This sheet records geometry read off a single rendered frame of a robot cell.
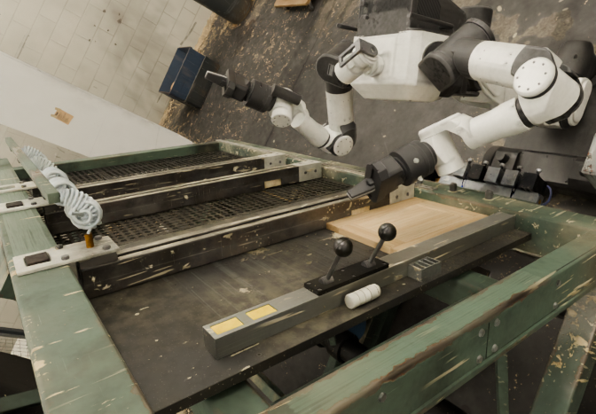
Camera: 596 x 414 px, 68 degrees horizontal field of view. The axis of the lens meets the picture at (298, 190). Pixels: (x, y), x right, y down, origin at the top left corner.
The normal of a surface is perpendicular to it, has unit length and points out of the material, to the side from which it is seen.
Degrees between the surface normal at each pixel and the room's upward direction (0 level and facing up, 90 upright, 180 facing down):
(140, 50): 90
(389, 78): 23
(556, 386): 0
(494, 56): 9
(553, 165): 0
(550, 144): 0
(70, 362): 59
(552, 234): 31
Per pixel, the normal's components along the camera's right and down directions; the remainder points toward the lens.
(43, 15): 0.55, 0.29
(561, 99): 0.37, 0.47
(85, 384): -0.04, -0.96
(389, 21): -0.80, 0.06
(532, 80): -0.81, -0.26
